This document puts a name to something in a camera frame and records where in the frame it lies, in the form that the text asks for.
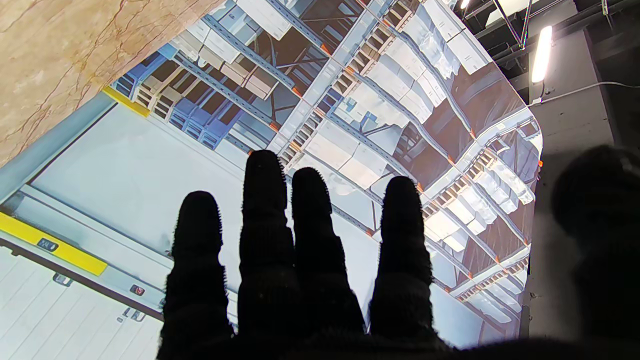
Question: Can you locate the metal ceiling truss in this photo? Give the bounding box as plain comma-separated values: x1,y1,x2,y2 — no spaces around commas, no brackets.
491,0,533,50

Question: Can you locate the white ceiling cable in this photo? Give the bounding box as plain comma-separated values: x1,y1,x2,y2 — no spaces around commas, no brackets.
529,80,640,107

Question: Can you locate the warehouse print backdrop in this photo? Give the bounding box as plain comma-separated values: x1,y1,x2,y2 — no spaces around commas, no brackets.
0,0,545,360

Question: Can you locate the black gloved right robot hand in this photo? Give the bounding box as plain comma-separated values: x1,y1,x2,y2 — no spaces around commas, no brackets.
156,144,640,360

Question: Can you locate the ceiling tube light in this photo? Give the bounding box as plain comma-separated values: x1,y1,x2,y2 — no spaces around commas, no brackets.
530,25,554,84

